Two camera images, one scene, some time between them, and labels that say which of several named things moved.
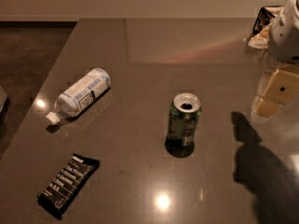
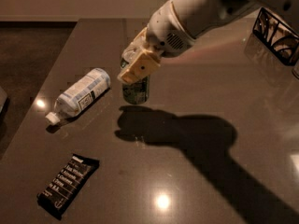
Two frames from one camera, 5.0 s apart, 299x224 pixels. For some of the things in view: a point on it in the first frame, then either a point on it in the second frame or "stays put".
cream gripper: x=286 y=37 -> x=166 y=29
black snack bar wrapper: x=62 y=192 stays put
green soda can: x=184 y=113 -> x=135 y=92
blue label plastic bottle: x=80 y=95 stays put
